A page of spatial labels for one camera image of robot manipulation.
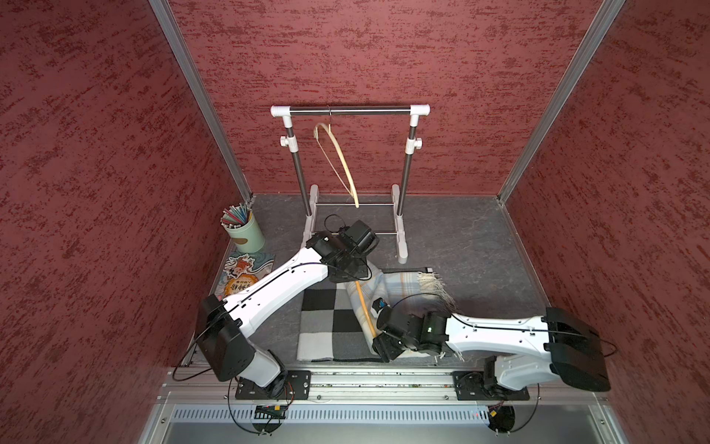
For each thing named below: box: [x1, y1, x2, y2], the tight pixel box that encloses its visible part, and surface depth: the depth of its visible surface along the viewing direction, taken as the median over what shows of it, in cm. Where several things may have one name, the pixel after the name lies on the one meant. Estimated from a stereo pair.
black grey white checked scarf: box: [295, 279, 383, 363], surface depth 85 cm
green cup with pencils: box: [220, 202, 266, 254], surface depth 98 cm
